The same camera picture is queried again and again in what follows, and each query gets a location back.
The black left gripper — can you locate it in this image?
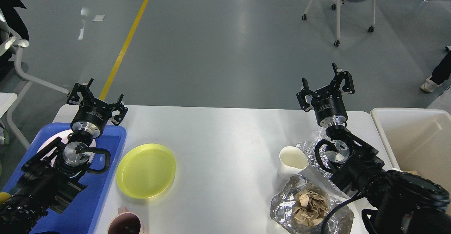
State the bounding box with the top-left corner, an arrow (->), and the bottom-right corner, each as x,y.
67,79 -> 128,138

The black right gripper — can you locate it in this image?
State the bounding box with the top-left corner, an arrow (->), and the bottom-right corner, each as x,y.
296,63 -> 356,128

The yellow plastic plate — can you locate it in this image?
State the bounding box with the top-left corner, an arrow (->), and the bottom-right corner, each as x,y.
116,143 -> 176,199

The pink ceramic mug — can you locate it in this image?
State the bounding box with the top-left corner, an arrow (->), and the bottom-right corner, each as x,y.
107,207 -> 150,234

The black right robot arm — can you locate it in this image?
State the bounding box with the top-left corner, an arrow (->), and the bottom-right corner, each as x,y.
296,63 -> 451,234

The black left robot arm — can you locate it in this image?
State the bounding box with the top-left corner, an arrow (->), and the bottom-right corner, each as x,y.
1,79 -> 128,234

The white paper cup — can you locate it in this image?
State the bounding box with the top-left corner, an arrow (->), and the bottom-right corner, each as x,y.
278,146 -> 309,180

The small white side table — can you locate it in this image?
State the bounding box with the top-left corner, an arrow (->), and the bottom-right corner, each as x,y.
0,92 -> 18,145

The white office chair left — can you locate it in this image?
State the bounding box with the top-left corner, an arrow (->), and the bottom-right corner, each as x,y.
0,10 -> 71,150

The blue plastic tray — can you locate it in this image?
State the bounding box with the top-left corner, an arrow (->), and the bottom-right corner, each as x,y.
1,123 -> 126,234

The beige plastic bin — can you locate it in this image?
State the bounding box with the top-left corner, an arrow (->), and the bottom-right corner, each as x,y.
370,108 -> 451,184

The crumpled brown paper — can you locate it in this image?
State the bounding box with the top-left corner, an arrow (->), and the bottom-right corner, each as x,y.
293,189 -> 329,227

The crumpled aluminium foil front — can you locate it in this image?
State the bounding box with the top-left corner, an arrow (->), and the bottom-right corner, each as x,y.
270,174 -> 354,234

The blue HOME mug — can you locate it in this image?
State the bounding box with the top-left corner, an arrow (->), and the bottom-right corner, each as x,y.
0,192 -> 11,205

